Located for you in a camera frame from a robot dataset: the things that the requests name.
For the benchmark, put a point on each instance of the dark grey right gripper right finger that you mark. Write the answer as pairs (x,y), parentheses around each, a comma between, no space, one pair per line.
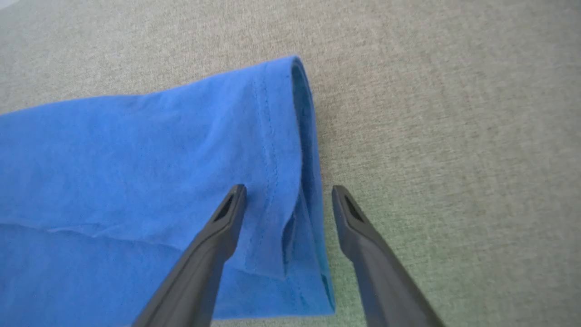
(386,286)

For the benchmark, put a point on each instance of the grey fabric sofa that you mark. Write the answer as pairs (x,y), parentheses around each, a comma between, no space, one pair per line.
(454,136)

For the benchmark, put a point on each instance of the blue and white sports jersey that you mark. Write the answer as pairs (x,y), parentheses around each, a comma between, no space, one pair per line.
(136,159)

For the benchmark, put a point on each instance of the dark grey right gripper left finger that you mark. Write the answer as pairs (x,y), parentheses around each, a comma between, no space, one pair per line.
(195,277)

